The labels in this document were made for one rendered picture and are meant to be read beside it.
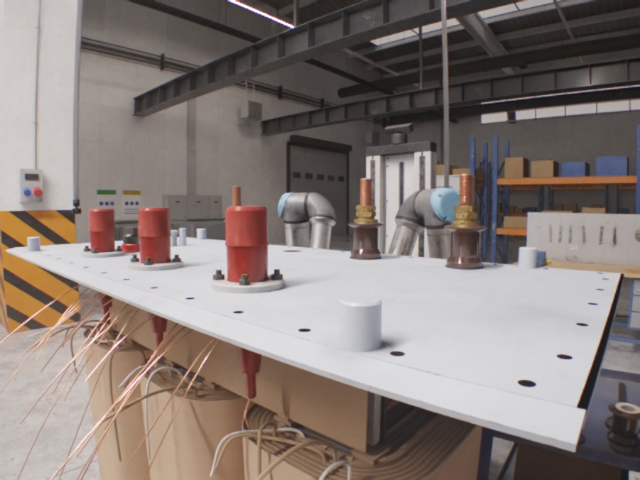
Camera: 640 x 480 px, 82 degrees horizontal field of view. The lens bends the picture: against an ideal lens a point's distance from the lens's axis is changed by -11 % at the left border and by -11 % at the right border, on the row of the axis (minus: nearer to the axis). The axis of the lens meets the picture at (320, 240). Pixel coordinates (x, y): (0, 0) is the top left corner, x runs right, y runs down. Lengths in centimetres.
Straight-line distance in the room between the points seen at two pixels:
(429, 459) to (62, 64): 602
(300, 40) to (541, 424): 934
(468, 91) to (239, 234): 1306
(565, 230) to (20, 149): 679
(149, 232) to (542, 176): 820
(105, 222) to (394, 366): 101
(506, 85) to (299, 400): 1275
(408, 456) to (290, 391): 24
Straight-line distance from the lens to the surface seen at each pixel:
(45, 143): 596
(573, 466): 149
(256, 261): 66
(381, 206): 193
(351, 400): 70
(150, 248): 94
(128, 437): 145
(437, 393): 32
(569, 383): 36
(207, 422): 99
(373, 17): 841
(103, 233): 124
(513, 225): 885
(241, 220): 66
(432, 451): 80
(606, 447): 133
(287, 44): 977
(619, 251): 565
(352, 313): 38
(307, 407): 77
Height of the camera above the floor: 149
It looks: 4 degrees down
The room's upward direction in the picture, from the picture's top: straight up
